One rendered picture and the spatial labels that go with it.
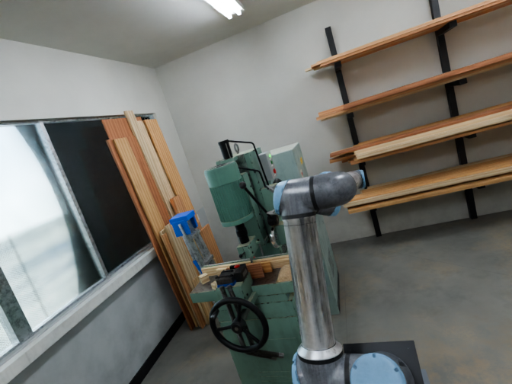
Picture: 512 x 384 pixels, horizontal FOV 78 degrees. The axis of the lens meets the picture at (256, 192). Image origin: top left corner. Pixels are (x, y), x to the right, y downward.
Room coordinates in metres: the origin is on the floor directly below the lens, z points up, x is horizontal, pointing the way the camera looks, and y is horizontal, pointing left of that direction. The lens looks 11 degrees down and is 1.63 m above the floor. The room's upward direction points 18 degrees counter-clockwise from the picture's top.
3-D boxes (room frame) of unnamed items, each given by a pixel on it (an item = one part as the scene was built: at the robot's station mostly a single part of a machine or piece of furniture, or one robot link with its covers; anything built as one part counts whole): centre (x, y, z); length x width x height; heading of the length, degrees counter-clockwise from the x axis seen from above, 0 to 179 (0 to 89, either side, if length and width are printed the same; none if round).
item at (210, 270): (1.68, 0.16, 0.92); 0.60 x 0.02 x 0.05; 69
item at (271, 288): (1.56, 0.21, 0.87); 0.61 x 0.30 x 0.06; 69
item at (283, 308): (1.76, 0.09, 0.76); 0.57 x 0.45 x 0.09; 159
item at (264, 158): (1.89, -0.11, 1.40); 0.10 x 0.06 x 0.16; 159
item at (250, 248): (1.66, 0.13, 1.03); 0.14 x 0.07 x 0.09; 159
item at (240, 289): (1.48, 0.24, 0.91); 0.15 x 0.14 x 0.09; 69
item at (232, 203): (1.64, 0.14, 1.35); 0.18 x 0.18 x 0.31
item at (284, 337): (1.76, 0.09, 0.35); 0.58 x 0.45 x 0.71; 159
